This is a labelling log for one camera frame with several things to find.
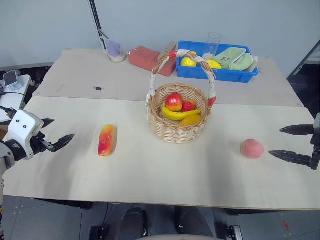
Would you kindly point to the red apple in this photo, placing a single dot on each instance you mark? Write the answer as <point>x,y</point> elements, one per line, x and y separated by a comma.
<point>189,105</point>

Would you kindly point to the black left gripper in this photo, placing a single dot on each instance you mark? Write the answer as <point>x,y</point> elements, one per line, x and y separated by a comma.
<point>38,145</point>

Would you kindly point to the orange mango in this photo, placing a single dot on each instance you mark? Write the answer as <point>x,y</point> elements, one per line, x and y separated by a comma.
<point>191,120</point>

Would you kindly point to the red yellow mango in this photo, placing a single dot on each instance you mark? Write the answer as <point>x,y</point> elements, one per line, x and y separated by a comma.
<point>106,141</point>

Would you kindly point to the blue plastic bin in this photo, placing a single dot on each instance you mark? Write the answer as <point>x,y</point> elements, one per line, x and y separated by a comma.
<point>200,73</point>

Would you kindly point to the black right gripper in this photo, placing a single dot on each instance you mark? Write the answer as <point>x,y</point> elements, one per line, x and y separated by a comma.
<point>316,150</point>

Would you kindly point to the black table foot bracket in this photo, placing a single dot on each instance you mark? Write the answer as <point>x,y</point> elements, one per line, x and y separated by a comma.
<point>231,232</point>
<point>98,232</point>

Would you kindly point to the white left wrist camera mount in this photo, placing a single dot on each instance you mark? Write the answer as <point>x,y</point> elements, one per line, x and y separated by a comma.
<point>21,126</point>

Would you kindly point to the clear drinking glass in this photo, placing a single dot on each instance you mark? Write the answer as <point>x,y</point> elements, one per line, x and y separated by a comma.
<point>213,45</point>

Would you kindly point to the clear measuring cup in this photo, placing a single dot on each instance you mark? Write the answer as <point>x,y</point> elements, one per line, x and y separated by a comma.
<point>116,53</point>

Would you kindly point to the dark metal frame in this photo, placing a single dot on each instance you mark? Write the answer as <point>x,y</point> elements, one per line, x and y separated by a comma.
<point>307,60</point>

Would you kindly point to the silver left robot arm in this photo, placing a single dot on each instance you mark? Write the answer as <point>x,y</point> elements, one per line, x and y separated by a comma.
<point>6,155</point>

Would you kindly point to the pink peach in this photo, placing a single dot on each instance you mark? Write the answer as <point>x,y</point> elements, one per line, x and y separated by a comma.
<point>252,149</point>

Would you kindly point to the dark rounded shape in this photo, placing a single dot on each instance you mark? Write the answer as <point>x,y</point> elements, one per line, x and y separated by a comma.
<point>133,222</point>

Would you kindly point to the purple cloth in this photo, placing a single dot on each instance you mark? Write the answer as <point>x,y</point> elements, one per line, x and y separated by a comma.
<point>114,48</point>

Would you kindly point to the small black object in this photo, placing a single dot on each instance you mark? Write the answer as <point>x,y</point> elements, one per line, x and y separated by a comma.
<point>97,88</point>

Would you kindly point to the red brick block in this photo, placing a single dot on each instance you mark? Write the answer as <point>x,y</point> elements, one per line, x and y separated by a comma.
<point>147,58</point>

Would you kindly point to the white small device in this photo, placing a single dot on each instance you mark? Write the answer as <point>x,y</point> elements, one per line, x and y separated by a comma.
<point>11,78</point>

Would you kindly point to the white side table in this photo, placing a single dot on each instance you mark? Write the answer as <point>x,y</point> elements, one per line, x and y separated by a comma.
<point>15,97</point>

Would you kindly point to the yellow lemon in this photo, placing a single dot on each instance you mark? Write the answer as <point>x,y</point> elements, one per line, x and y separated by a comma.
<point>214,64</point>
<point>188,62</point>

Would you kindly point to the red yellow pomegranate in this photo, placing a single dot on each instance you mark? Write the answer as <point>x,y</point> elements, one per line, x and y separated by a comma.
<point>174,101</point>

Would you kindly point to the yellow banana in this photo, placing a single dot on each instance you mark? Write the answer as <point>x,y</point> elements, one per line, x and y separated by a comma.
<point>175,115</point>

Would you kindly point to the black slanted pole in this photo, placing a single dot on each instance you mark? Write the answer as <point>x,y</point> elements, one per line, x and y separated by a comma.
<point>97,22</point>

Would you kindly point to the green cloth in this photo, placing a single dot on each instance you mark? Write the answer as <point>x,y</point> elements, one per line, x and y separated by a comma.
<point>233,58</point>

